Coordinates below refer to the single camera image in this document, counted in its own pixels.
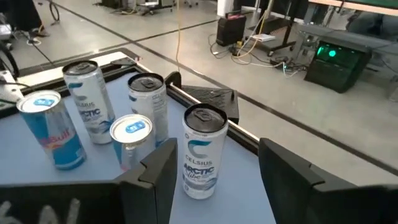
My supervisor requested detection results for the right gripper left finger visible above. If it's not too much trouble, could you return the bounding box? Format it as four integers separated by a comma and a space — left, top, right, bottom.
115, 138, 179, 224

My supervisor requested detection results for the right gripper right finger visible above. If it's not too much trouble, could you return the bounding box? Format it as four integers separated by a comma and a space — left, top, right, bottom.
258, 138, 326, 224

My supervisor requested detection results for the white Celsius Arctic Vibe can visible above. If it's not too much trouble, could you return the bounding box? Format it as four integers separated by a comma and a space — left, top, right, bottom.
182, 103, 229, 200
127, 72, 170, 147
62, 60, 116, 145

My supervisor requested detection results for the blue grey table mat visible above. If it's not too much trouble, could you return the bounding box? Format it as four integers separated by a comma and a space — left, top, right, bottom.
0, 71, 276, 224

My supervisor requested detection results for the blue Red Bull can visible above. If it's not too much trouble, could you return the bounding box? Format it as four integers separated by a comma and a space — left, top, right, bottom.
109, 113, 156, 172
16, 90, 88, 171

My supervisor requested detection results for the black computer tower green light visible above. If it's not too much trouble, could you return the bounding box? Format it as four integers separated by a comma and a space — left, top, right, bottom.
303, 39, 373, 94

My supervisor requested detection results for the white power adapter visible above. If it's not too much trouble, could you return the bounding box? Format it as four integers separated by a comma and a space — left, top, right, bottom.
251, 33, 277, 43

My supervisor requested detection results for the black box pink top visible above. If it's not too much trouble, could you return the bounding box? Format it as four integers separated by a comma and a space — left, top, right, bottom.
215, 11, 248, 47

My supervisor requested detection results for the black table handle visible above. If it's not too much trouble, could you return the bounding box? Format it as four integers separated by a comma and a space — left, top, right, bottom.
164, 70, 183, 90

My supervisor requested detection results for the silver mounting bracket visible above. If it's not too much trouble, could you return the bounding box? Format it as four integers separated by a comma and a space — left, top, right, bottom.
0, 70, 25, 105

